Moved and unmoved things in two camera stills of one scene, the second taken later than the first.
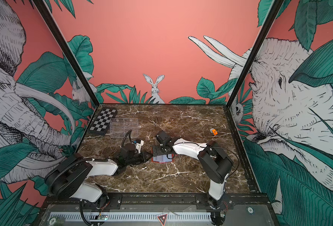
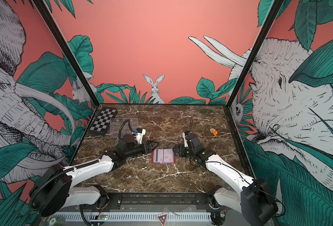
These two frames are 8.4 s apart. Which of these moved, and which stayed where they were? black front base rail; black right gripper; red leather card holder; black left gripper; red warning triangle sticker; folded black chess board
Moved: black right gripper; black left gripper
Stayed: red warning triangle sticker; red leather card holder; folded black chess board; black front base rail
